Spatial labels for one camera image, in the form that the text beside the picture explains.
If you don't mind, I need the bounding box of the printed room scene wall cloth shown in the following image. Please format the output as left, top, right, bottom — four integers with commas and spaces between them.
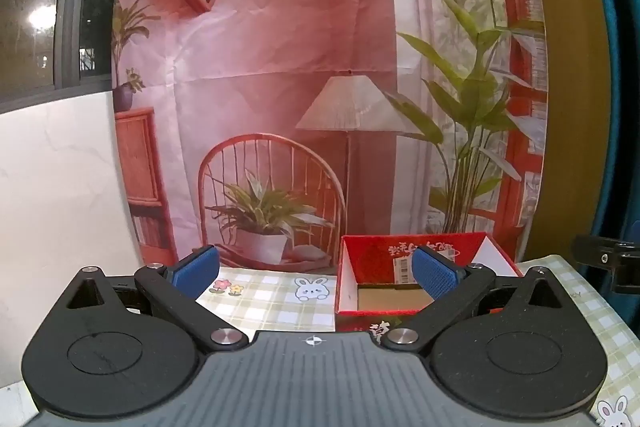
110, 0, 549, 271

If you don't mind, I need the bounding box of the teal panel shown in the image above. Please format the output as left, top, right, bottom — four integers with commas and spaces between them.
575, 0, 640, 295

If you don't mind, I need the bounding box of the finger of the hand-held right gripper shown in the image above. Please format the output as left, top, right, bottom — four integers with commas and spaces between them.
572, 234, 622, 269

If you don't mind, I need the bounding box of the red strawberry print box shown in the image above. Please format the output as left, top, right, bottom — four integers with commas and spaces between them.
333, 232, 524, 333

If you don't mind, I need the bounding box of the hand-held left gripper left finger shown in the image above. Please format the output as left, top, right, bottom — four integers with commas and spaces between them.
59, 245, 249, 353

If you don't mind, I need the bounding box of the dark window with grey frame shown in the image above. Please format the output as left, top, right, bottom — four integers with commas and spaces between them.
0, 0, 132, 114

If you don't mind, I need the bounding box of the checked green tablecloth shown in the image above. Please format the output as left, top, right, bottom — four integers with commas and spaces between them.
194, 252, 640, 427

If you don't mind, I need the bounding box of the olive yellow panel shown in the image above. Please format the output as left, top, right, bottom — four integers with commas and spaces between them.
517, 0, 617, 264

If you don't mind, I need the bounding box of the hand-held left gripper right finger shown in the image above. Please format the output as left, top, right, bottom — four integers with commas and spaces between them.
383, 246, 572, 353

